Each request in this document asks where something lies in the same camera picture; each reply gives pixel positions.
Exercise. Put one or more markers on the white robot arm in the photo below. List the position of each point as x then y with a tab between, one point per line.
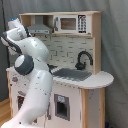
31	63

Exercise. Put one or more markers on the wooden toy kitchen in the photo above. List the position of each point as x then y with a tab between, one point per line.
60	54

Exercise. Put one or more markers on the grey toy sink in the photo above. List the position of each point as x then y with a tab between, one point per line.
72	74

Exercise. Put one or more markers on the black toy faucet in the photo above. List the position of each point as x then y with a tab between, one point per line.
81	63

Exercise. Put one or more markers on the grey ice dispenser panel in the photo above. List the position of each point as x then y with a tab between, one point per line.
62	107

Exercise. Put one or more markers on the toy microwave oven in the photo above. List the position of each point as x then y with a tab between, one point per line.
74	24

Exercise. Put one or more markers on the grey range hood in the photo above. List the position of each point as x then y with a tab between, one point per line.
38	27

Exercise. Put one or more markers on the left oven knob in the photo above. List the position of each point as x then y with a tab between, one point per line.
14	79

